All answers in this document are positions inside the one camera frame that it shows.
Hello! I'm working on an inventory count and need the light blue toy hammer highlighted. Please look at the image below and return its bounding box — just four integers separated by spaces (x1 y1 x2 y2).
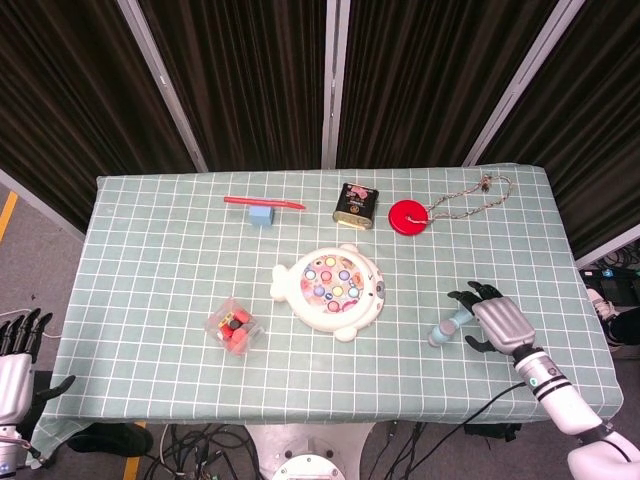
428 308 474 348

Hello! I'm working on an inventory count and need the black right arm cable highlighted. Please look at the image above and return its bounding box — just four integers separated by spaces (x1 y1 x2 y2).
447 381 527 427

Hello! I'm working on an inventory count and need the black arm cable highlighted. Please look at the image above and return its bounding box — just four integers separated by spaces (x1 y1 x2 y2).
22 434 54 469
447 381 527 427

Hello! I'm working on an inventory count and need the aluminium screen post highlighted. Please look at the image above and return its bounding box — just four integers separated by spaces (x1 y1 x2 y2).
117 0 209 173
319 0 351 170
462 0 586 167

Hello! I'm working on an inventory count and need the green checked tablecloth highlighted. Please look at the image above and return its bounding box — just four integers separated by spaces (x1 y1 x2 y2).
27 162 626 464

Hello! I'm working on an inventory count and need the small blue cube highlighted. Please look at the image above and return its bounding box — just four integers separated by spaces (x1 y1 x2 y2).
247 203 276 228

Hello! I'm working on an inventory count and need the aluminium screen bottom rail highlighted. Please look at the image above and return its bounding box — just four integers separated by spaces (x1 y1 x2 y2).
0 167 87 242
574 233 640 269

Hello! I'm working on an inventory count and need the red pen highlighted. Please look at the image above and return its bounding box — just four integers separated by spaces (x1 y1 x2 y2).
223 195 307 211

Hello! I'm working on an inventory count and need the dark brown curtain panel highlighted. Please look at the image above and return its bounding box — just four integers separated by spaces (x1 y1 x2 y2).
478 0 640 260
335 0 560 169
138 0 330 172
0 0 197 234

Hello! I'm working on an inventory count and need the black gold tin can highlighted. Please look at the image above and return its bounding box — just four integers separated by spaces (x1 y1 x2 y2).
332 182 380 231

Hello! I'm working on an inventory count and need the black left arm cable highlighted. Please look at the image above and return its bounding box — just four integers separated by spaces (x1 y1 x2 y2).
22 434 54 469

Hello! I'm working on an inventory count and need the black white shoe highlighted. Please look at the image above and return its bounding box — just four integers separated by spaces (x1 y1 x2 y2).
587 287 640 359

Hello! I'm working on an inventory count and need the white fish-shaped toy board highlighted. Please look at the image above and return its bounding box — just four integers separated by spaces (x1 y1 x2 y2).
270 243 386 343

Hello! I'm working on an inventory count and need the red disc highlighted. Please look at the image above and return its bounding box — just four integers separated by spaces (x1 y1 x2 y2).
388 198 431 235

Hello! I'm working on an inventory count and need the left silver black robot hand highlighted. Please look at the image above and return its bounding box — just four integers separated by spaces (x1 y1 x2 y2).
0 308 76 427

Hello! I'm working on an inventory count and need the black device with blue label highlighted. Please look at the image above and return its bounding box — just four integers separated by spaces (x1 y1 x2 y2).
579 267 640 307

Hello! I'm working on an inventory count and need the clear box of red blocks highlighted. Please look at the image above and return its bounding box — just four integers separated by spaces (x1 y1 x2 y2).
203 296 265 358

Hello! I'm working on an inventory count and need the braided rope loop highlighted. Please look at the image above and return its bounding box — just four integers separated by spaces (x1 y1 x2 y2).
407 173 514 224

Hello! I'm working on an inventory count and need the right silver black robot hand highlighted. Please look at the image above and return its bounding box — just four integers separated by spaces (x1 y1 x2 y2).
447 281 537 357

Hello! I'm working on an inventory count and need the black floor cable bundle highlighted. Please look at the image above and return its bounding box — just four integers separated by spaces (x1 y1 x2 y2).
144 423 262 480
367 421 436 480

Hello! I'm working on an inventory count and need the grey white robot base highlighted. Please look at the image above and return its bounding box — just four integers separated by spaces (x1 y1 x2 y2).
244 422 377 480

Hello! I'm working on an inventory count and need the black box under table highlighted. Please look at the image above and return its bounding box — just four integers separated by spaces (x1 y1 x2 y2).
462 422 524 444

